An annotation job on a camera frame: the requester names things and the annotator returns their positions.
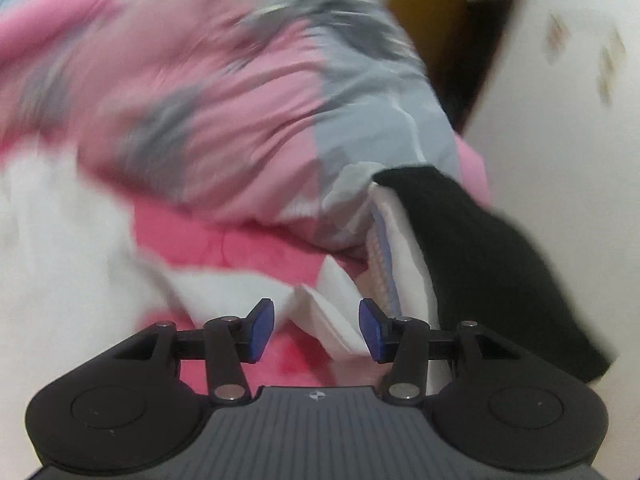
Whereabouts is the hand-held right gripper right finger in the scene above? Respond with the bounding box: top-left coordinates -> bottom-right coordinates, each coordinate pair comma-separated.
359,298 -> 521,404

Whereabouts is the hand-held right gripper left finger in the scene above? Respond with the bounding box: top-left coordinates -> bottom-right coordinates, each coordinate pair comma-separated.
112,298 -> 276,403

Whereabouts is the white shirt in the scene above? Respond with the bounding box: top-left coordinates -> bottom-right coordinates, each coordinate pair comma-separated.
0,152 -> 373,361

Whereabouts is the pink floral bed sheet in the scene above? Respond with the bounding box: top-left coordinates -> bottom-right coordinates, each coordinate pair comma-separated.
132,200 -> 391,396

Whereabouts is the folded black garment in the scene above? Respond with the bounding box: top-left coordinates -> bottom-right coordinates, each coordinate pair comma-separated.
372,165 -> 618,383

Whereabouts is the pink grey floral quilt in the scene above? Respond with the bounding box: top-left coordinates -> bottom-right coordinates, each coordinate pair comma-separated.
0,0 -> 488,256

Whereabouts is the wooden door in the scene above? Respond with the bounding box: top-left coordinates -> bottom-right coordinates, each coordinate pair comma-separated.
385,0 -> 521,136

